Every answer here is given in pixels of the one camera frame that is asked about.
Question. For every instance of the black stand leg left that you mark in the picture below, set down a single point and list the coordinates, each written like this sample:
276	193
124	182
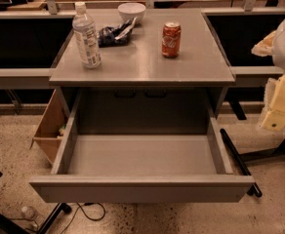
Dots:
59	208

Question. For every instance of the plastic bottle on floor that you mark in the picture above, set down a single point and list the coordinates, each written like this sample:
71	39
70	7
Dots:
30	214

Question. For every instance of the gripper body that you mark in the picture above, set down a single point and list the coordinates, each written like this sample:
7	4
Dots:
275	118

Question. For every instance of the grey top drawer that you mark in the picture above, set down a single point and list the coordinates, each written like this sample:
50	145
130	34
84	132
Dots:
142	146

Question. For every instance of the orange soda can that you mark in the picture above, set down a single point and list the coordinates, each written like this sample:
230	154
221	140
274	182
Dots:
171	39

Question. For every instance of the grey drawer cabinet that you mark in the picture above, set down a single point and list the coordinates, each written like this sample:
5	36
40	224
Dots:
200	62

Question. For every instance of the crumpled dark chip bag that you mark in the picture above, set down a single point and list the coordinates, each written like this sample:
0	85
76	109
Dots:
116	36

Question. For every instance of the clear plastic water bottle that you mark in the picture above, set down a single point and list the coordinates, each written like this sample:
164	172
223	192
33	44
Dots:
85	33

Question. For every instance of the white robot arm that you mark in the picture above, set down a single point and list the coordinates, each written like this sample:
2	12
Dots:
273	45

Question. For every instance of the black metal floor bar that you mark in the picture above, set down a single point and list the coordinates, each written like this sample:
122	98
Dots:
254	190

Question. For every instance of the cardboard box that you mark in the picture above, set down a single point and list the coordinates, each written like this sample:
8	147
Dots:
47	135

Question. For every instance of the white bowl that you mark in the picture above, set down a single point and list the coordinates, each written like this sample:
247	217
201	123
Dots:
132	10

